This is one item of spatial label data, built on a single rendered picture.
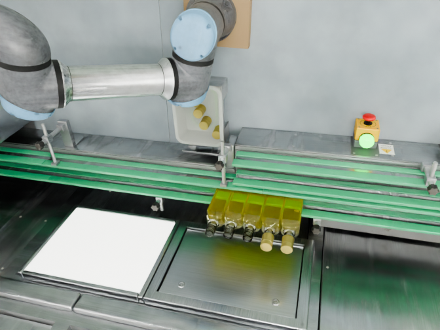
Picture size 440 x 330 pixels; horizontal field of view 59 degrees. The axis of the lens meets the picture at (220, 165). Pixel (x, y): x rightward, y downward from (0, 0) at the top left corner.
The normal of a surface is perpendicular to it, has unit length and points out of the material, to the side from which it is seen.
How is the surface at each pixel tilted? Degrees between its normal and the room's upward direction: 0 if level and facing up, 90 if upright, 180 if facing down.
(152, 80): 48
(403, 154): 90
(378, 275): 89
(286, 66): 0
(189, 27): 8
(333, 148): 90
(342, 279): 90
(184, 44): 8
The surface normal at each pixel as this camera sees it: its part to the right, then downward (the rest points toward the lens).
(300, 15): -0.25, 0.55
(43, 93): 0.50, 0.45
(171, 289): -0.04, -0.83
